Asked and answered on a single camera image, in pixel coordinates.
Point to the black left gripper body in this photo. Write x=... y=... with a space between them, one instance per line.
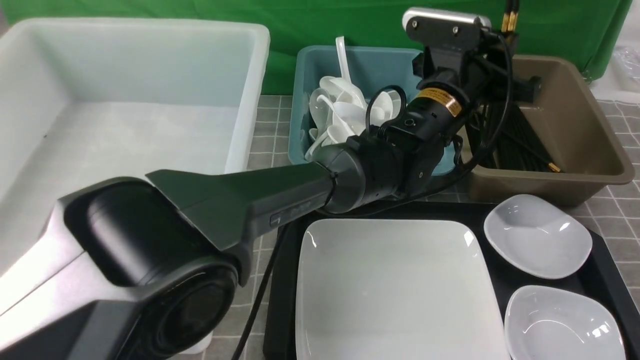
x=459 y=69

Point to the white bowl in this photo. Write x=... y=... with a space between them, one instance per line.
x=538 y=238
x=546 y=323

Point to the large white square plate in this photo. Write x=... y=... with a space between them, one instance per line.
x=395 y=289

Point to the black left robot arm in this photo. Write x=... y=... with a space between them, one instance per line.
x=132 y=269

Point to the black chopsticks in bin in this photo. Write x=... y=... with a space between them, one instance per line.
x=518 y=148

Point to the brown plastic bin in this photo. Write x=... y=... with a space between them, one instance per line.
x=574 y=130

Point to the green backdrop cloth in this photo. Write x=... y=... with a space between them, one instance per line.
x=583 y=32

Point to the teal plastic bin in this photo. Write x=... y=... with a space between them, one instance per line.
x=371 y=68

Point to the white plastic spoon upright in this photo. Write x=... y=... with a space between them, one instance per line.
x=340 y=44

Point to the pile of white spoons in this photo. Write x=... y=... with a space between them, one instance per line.
x=339 y=110

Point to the black serving tray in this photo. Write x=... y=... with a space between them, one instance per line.
x=518 y=280

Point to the large white plastic bin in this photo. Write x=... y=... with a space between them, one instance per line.
x=84 y=100

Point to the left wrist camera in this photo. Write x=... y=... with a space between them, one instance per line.
x=445 y=29

